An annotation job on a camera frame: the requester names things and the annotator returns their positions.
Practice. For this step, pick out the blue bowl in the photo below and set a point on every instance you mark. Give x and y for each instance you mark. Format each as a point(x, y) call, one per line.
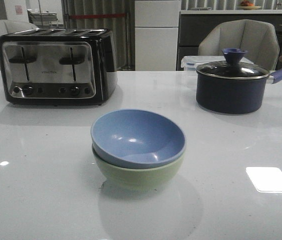
point(137, 139)

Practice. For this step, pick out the green bowl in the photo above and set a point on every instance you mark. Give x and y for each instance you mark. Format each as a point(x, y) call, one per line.
point(138, 179)

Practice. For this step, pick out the clear plastic storage container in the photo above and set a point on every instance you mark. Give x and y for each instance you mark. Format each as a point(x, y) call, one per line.
point(190, 62)

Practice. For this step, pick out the black and chrome toaster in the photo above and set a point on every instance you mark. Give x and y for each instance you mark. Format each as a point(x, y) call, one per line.
point(58, 67)

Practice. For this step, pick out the dark blue saucepan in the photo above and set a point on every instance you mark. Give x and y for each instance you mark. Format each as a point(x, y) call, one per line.
point(233, 94)

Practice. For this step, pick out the white refrigerator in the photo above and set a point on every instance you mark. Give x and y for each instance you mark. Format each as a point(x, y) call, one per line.
point(156, 34)

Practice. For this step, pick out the glass pot lid blue knob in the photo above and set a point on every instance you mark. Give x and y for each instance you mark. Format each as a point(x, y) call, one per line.
point(233, 67)

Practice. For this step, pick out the dark kitchen counter cabinet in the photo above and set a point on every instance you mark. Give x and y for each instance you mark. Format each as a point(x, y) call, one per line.
point(195, 25)

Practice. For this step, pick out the grey chair right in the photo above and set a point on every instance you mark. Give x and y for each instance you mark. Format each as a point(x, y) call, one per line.
point(257, 37)

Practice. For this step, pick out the fruit plate on counter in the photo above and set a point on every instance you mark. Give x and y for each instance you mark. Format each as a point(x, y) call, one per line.
point(247, 5)

